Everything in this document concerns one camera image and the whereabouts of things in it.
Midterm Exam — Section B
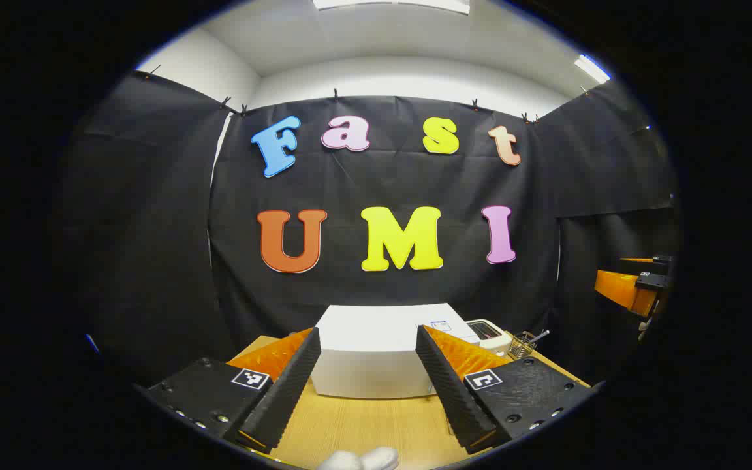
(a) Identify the white toaster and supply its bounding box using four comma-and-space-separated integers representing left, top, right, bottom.
466, 319, 514, 356

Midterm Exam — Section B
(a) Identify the white microwave oven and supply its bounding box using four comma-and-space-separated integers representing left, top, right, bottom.
311, 303, 481, 400

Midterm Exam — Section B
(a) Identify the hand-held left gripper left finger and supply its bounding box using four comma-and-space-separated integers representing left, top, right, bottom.
144, 326, 322, 456

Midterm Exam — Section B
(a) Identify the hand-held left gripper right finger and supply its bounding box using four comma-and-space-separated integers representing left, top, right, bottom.
415, 324, 595, 456

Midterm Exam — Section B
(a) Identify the wire mesh utensil holder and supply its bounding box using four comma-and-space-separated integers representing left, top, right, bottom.
508, 332, 540, 361

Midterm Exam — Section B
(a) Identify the black backdrop cloth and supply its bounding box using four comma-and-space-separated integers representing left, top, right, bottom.
56, 70, 680, 386

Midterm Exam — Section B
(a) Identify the ceiling light panel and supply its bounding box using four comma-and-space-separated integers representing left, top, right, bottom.
574, 54, 612, 84
313, 0, 471, 15

